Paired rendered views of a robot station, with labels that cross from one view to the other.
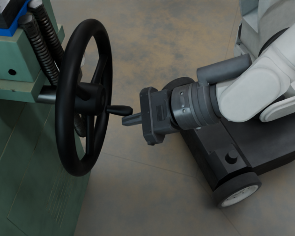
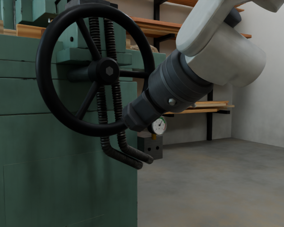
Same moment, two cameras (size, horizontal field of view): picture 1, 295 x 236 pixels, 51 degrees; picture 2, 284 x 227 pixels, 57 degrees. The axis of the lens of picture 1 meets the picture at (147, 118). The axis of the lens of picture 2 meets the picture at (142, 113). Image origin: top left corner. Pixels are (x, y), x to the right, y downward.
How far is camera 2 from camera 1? 0.62 m
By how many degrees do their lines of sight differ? 62
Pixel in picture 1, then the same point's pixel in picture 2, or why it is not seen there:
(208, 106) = (174, 54)
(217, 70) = not seen: hidden behind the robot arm
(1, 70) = (69, 41)
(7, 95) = (62, 55)
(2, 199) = (12, 143)
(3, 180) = (25, 131)
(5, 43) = not seen: hidden behind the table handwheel
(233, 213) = not seen: outside the picture
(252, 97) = (202, 9)
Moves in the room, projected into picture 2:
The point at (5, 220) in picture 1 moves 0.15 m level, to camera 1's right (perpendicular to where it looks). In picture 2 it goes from (0, 166) to (25, 181)
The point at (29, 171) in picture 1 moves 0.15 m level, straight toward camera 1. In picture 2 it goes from (53, 163) to (24, 182)
